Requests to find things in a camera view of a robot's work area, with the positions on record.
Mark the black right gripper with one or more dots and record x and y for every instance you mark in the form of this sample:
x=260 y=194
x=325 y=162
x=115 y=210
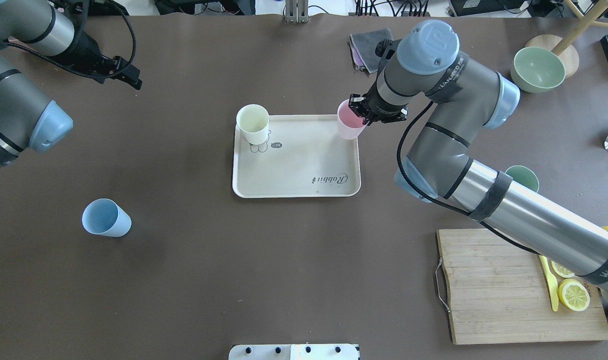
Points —
x=360 y=105

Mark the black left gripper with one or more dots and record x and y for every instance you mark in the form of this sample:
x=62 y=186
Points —
x=80 y=53

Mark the pink cup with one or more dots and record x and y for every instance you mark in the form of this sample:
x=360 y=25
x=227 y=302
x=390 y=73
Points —
x=349 y=125

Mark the cream cup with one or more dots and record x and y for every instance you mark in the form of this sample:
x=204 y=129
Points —
x=253 y=122

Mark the light blue cup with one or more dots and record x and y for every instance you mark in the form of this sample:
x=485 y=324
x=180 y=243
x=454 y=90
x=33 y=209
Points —
x=104 y=217

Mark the green cup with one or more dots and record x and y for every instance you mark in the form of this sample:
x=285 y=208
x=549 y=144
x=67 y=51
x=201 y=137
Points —
x=524 y=176

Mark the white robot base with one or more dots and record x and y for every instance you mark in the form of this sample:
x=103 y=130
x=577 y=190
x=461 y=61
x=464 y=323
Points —
x=306 y=351

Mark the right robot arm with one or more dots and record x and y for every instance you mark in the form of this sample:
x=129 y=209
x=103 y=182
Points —
x=470 y=97

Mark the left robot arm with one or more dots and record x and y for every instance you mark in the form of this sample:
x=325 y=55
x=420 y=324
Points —
x=52 y=30

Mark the cream rabbit tray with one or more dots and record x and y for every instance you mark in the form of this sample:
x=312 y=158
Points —
x=304 y=157

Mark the grey folded cloth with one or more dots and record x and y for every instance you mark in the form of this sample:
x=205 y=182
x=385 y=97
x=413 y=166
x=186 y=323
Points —
x=363 y=49

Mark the green bowl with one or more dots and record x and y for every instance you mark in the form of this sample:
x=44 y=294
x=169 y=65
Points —
x=536 y=70

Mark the wooden stand with round base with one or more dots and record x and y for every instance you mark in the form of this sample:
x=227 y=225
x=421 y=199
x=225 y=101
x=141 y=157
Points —
x=562 y=47

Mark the wooden cutting board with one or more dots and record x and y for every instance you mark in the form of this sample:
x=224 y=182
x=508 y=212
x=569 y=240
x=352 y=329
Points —
x=497 y=294

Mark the yellow plastic knife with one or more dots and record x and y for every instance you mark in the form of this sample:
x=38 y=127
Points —
x=551 y=282

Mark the lemon slice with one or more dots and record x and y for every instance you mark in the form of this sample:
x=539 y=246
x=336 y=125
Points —
x=573 y=295
x=561 y=271

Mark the aluminium frame post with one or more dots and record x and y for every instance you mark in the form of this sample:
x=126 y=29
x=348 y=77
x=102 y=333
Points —
x=296 y=11

